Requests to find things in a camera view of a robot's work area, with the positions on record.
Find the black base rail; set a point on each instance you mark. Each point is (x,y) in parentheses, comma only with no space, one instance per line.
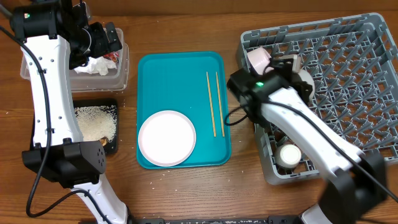
(278,219)

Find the red snack wrapper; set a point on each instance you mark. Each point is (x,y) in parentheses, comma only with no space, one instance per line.
(114,56)

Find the pile of rice grains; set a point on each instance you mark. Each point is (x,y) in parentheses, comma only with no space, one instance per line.
(97,122)

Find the grey bowl with brown scraps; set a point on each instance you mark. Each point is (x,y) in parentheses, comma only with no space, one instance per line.
(307,86)

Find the grey dishwasher rack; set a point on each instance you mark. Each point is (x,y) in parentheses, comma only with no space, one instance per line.
(353,61)

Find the black rectangular tray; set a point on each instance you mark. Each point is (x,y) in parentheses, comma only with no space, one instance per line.
(110,149)

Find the white bowl with rice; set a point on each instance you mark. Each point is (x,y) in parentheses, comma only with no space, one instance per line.
(259,60)

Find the white cup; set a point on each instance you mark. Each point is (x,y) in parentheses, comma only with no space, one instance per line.
(288,156)

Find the clear plastic waste bin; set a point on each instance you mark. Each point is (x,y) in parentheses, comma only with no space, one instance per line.
(99,82)

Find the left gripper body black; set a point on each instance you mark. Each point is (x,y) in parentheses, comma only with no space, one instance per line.
(94,43)

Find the white round plate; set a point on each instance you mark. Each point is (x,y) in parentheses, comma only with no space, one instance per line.
(167,138)

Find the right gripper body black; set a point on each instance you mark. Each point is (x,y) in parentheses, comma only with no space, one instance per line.
(300,86)

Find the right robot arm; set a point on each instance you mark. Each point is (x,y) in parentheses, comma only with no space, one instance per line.
(356,183)

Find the teal serving tray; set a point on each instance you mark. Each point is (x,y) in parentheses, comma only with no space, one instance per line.
(177,81)

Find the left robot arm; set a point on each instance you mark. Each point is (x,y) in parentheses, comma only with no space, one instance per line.
(55,37)

